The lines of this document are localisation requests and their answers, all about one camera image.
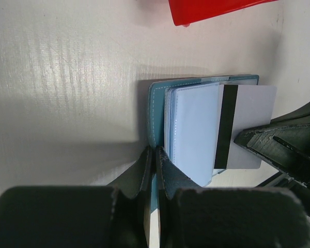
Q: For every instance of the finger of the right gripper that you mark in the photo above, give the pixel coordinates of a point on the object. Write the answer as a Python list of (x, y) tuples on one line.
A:
[(284, 143)]

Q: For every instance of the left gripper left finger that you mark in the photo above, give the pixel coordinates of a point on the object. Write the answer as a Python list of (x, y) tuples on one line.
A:
[(115, 215)]

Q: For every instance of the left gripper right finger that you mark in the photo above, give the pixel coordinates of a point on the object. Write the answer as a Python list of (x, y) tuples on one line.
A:
[(193, 216)]

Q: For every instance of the blue leather card holder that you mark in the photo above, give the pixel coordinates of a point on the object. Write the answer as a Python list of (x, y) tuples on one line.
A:
[(183, 118)]

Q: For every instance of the red plastic bin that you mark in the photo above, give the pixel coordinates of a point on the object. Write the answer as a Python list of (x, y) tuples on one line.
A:
[(185, 12)]

